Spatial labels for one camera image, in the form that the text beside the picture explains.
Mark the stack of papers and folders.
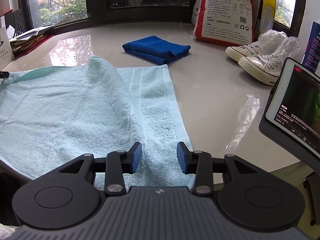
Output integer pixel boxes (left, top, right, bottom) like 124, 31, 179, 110
10, 25, 54, 58

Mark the red white rice bag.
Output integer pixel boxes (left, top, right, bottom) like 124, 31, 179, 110
193, 0, 253, 46

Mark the folded dark blue towel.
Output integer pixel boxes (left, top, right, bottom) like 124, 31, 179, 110
122, 36, 191, 65

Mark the white sneaker far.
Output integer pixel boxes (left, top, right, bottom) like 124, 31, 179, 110
225, 30, 287, 62

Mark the white book with portrait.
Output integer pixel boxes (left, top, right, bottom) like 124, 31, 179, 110
0, 16, 14, 70

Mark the white sneaker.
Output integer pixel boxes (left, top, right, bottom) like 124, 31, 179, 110
225, 30, 287, 62
238, 36, 300, 86

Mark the tablet with dark case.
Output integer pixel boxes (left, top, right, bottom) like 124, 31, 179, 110
259, 57, 319, 173

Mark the white sneaker near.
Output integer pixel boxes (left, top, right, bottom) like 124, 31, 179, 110
238, 36, 300, 86

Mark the blue printed card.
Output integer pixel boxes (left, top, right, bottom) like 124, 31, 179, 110
302, 21, 320, 76

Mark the light blue terry towel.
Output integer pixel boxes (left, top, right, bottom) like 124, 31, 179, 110
1, 56, 194, 187

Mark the black mesh file rack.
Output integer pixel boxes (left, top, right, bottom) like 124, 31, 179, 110
1, 9, 27, 39

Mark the yellow black box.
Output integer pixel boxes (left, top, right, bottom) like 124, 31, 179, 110
254, 0, 277, 40

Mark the white string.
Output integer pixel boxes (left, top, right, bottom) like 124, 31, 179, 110
168, 22, 196, 41

